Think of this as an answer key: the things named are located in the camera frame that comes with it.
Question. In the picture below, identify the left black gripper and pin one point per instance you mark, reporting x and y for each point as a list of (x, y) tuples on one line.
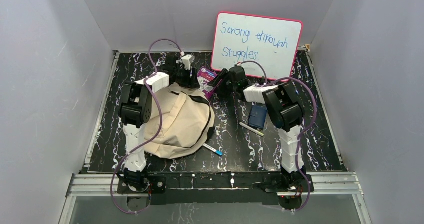
[(191, 82)]

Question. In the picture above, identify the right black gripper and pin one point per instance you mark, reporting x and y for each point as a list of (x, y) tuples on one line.
[(224, 75)]

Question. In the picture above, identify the purple colouring book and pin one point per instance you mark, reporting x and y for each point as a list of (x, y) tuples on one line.
[(205, 76)]

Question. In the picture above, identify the beige canvas backpack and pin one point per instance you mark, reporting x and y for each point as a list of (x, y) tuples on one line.
[(187, 117)]

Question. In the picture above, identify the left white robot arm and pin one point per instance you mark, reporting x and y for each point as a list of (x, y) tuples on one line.
[(136, 109)]

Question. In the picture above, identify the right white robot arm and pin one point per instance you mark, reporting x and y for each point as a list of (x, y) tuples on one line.
[(285, 111)]

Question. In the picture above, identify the white marker pale cap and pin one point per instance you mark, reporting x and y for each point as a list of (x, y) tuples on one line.
[(251, 129)]

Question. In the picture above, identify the pink framed whiteboard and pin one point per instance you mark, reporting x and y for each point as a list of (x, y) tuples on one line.
[(271, 43)]

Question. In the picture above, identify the white marker blue cap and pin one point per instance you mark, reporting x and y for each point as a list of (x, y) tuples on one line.
[(216, 151)]

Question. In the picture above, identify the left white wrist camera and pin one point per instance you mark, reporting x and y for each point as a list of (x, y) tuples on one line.
[(187, 61)]

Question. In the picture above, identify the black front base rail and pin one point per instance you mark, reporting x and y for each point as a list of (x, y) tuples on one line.
[(217, 187)]

